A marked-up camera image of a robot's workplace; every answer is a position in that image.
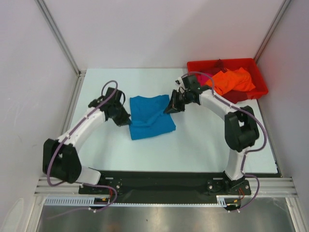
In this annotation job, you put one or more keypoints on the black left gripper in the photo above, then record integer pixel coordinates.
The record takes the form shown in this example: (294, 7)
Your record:
(124, 118)

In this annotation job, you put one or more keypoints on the white slotted cable duct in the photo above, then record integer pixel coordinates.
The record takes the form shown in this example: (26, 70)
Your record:
(239, 200)
(77, 201)

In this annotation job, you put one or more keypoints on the red plastic bin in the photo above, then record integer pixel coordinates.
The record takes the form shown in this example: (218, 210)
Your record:
(233, 64)

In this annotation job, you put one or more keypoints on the white slotted cable duct right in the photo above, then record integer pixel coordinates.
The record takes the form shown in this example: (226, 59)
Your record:
(239, 200)

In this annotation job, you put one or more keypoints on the orange t-shirt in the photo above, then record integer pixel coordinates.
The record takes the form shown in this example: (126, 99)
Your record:
(238, 80)

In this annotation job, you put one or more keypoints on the blue polo t-shirt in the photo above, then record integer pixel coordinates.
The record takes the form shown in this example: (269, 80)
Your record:
(148, 118)

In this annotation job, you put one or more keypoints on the pink t-shirt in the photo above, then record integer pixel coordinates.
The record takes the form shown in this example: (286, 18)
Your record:
(205, 79)

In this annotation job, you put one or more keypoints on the aluminium frame post right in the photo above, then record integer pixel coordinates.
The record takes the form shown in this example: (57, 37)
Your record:
(273, 26)

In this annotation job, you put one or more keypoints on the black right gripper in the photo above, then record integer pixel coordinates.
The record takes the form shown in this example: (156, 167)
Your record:
(176, 102)

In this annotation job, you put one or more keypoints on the aluminium frame post left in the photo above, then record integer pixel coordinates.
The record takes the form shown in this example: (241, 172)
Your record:
(57, 35)

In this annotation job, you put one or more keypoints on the dark red t-shirt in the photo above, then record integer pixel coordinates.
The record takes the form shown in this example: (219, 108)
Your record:
(233, 96)

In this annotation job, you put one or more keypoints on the aluminium frame post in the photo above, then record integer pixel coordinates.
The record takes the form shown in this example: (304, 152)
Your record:
(273, 26)
(57, 35)

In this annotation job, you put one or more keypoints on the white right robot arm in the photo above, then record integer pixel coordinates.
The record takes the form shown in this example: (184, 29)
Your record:
(240, 127)

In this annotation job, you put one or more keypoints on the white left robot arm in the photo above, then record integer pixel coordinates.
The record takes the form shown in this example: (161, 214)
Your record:
(60, 156)

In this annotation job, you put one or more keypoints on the white slotted cable duct left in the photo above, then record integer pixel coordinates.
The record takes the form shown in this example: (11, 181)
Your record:
(77, 201)

